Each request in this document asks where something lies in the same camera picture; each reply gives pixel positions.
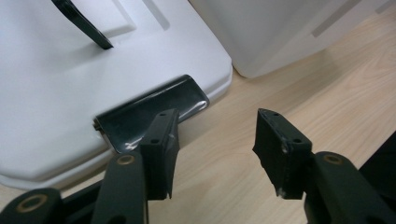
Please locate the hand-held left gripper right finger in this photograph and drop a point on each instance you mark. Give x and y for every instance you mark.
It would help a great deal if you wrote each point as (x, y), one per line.
(281, 158)

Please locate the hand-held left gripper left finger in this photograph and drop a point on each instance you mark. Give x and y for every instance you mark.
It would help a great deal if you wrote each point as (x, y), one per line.
(160, 161)

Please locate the black box latch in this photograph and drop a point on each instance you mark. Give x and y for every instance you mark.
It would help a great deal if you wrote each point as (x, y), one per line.
(134, 115)

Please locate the white plastic bin lid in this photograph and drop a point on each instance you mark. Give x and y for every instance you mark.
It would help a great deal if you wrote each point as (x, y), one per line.
(56, 102)

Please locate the white plastic container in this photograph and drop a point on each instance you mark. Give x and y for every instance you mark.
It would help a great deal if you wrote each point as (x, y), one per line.
(267, 34)

